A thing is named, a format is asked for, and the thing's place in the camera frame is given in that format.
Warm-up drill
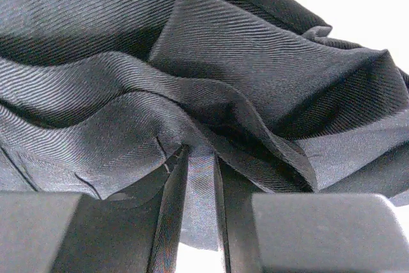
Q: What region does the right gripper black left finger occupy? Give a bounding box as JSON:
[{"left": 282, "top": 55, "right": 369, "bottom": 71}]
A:
[{"left": 1, "top": 146, "right": 189, "bottom": 272}]

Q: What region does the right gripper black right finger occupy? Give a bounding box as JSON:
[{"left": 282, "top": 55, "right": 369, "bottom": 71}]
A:
[{"left": 215, "top": 159, "right": 408, "bottom": 272}]

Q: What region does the black pleated skirt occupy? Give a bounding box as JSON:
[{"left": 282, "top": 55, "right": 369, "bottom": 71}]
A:
[{"left": 1, "top": 0, "right": 408, "bottom": 249}]

